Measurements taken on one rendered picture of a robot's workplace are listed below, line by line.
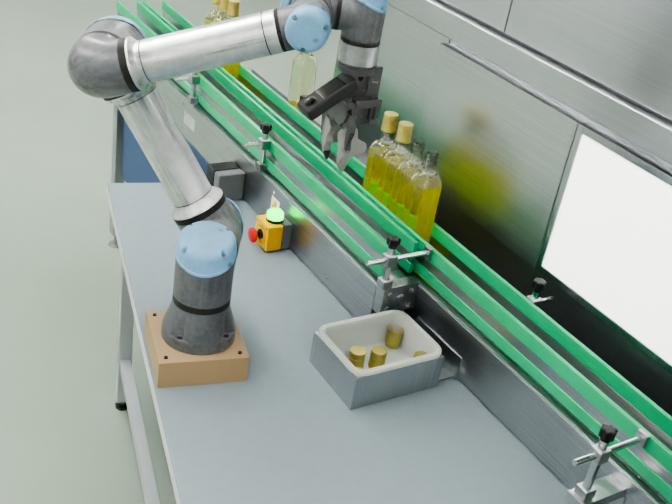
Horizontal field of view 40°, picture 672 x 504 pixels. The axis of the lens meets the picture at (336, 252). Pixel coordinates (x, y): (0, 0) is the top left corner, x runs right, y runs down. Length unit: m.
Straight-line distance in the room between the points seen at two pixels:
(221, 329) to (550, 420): 0.66
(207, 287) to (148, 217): 0.68
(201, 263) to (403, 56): 0.89
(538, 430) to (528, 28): 0.83
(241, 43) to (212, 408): 0.70
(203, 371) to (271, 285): 0.42
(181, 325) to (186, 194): 0.26
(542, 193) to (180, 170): 0.75
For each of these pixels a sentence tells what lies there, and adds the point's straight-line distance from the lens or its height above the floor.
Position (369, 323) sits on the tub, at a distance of 2.00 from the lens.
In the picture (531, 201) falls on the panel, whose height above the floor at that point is 1.11.
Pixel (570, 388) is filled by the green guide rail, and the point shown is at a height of 0.93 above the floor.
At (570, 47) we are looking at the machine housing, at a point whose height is 1.44.
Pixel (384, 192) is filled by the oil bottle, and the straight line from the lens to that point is 2.19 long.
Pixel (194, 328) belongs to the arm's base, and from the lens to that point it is 1.84.
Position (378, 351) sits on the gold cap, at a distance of 1.94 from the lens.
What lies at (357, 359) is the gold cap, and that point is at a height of 0.80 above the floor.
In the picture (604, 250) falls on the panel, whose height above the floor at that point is 1.11.
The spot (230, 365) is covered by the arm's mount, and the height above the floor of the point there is 0.79.
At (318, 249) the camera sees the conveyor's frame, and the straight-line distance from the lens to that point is 2.23.
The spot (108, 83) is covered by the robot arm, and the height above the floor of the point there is 1.33.
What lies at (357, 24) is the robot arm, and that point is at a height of 1.46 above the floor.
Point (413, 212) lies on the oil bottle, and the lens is 2.10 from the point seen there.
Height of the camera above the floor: 1.94
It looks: 30 degrees down
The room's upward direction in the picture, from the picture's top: 10 degrees clockwise
